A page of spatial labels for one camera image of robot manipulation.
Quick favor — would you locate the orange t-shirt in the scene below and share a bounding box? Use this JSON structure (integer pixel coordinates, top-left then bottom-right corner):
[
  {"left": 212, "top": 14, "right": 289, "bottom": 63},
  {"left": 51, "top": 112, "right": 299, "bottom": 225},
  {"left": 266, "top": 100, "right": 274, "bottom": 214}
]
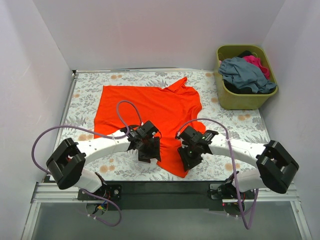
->
[{"left": 94, "top": 77, "right": 206, "bottom": 178}]

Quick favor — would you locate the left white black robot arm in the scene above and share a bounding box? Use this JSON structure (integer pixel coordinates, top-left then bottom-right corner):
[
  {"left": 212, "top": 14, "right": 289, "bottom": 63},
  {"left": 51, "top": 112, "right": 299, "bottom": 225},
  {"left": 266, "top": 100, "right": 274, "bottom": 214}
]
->
[{"left": 46, "top": 120, "right": 161, "bottom": 200}]

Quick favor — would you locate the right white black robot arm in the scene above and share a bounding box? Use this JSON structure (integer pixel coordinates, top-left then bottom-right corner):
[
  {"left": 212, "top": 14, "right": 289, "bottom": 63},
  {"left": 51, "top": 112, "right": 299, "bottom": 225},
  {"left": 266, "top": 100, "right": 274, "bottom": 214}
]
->
[{"left": 177, "top": 126, "right": 299, "bottom": 199}]

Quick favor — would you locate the olive green plastic bin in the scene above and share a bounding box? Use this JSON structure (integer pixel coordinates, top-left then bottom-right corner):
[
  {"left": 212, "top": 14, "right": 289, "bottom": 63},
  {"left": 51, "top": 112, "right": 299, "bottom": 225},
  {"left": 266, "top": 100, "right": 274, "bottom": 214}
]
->
[{"left": 214, "top": 44, "right": 279, "bottom": 110}]

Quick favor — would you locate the grey-blue t-shirt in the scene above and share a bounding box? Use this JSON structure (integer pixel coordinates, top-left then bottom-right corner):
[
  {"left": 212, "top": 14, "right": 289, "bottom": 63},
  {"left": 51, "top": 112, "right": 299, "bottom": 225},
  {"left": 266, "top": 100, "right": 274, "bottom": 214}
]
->
[{"left": 218, "top": 57, "right": 277, "bottom": 94}]

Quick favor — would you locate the pink t-shirt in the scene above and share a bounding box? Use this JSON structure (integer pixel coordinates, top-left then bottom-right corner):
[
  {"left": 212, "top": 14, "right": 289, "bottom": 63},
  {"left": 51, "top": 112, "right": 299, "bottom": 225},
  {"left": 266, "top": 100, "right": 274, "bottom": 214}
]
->
[{"left": 243, "top": 55, "right": 270, "bottom": 80}]

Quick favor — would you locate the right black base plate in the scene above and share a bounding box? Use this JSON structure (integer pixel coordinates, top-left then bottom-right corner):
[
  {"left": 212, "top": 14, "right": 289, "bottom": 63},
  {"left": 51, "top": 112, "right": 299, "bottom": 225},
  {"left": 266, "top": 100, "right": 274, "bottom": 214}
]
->
[{"left": 207, "top": 183, "right": 255, "bottom": 201}]

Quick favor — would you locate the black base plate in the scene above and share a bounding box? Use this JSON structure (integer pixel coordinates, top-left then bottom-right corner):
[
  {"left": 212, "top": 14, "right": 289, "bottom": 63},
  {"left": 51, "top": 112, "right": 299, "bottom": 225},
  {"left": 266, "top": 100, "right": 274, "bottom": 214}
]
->
[
  {"left": 77, "top": 184, "right": 122, "bottom": 201},
  {"left": 207, "top": 183, "right": 255, "bottom": 201}
]

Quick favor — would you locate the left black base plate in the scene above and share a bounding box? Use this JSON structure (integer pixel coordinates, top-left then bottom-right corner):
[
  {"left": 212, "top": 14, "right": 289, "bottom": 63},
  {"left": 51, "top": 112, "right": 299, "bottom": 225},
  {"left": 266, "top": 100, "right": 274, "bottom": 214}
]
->
[{"left": 77, "top": 184, "right": 122, "bottom": 201}]

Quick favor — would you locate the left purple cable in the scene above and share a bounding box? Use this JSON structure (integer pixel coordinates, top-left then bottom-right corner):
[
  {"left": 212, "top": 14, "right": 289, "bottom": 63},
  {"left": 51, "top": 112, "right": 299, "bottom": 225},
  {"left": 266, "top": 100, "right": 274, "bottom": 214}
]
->
[{"left": 31, "top": 100, "right": 143, "bottom": 227}]

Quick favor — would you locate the aluminium frame rail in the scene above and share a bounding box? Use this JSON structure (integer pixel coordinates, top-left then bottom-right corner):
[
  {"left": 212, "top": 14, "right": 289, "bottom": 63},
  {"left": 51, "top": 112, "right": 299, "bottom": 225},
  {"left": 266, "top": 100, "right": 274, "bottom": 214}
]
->
[{"left": 22, "top": 181, "right": 312, "bottom": 240}]

